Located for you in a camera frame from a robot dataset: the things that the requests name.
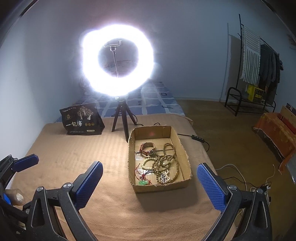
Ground black cable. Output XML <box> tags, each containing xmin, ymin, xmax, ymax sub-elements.
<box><xmin>136</xmin><ymin>123</ymin><xmax>210</xmax><ymax>152</ymax></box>

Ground black tripod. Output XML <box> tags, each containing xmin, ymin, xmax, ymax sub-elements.
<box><xmin>111</xmin><ymin>97</ymin><xmax>137</xmax><ymax>142</ymax></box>

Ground blue patterned bedsheet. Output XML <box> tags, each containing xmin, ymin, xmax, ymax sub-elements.
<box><xmin>54</xmin><ymin>80</ymin><xmax>186</xmax><ymax>123</ymax></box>

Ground black snack bag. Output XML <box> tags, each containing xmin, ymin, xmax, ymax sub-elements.
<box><xmin>59</xmin><ymin>103</ymin><xmax>105</xmax><ymax>136</ymax></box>

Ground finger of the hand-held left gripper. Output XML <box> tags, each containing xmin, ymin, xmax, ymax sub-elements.
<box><xmin>10</xmin><ymin>153</ymin><xmax>39</xmax><ymax>173</ymax></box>

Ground orange covered furniture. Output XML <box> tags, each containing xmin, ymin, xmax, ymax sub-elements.
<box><xmin>253</xmin><ymin>112</ymin><xmax>296</xmax><ymax>172</ymax></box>

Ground ring light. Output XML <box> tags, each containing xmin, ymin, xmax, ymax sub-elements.
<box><xmin>80</xmin><ymin>22</ymin><xmax>155</xmax><ymax>98</ymax></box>

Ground brown board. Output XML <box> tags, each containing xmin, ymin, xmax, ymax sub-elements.
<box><xmin>280</xmin><ymin>103</ymin><xmax>296</xmax><ymax>135</ymax></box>

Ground blue metal bangle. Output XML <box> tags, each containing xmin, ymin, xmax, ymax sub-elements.
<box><xmin>144</xmin><ymin>170</ymin><xmax>167</xmax><ymax>183</ymax></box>

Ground brown wooden bead necklace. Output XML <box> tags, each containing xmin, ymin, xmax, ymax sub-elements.
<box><xmin>153</xmin><ymin>142</ymin><xmax>179</xmax><ymax>186</ymax></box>

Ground black metal shoe rack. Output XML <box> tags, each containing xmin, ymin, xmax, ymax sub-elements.
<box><xmin>224</xmin><ymin>87</ymin><xmax>277</xmax><ymax>116</ymax></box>

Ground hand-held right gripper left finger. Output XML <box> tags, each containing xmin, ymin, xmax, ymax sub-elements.
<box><xmin>23</xmin><ymin>161</ymin><xmax>104</xmax><ymax>241</ymax></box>

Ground white cable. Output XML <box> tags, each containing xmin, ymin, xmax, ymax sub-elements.
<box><xmin>216</xmin><ymin>163</ymin><xmax>277</xmax><ymax>204</ymax></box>

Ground red cord jade pendant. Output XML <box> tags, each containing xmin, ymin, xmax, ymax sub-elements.
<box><xmin>135</xmin><ymin>163</ymin><xmax>155</xmax><ymax>186</ymax></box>

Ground brown strap wristwatch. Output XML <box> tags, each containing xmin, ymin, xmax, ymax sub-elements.
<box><xmin>140</xmin><ymin>142</ymin><xmax>156</xmax><ymax>156</ymax></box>

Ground black clothes rack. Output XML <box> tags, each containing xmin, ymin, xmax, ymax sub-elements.
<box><xmin>238</xmin><ymin>14</ymin><xmax>284</xmax><ymax>112</ymax></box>

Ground dark hanging clothes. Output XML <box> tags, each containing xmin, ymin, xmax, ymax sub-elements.
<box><xmin>258</xmin><ymin>44</ymin><xmax>284</xmax><ymax>105</ymax></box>

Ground yellow crate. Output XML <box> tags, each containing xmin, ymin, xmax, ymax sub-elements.
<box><xmin>246</xmin><ymin>85</ymin><xmax>264</xmax><ymax>102</ymax></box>

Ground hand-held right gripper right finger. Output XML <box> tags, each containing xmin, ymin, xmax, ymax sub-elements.
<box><xmin>196</xmin><ymin>163</ymin><xmax>271</xmax><ymax>241</ymax></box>

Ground person's left hand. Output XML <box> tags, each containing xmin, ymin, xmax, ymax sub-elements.
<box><xmin>5</xmin><ymin>189</ymin><xmax>25</xmax><ymax>206</ymax></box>

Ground pale yellow bead bracelet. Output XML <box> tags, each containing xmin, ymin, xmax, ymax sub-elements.
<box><xmin>142</xmin><ymin>157</ymin><xmax>160</xmax><ymax>171</ymax></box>

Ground cardboard box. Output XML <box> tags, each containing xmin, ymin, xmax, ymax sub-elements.
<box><xmin>128</xmin><ymin>125</ymin><xmax>192</xmax><ymax>193</ymax></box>

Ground phone holder clamp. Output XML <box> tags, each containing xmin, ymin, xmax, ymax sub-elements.
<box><xmin>103</xmin><ymin>40</ymin><xmax>122</xmax><ymax>78</ymax></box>

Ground striped towel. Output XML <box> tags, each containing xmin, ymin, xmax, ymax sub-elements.
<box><xmin>239</xmin><ymin>25</ymin><xmax>262</xmax><ymax>85</ymax></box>

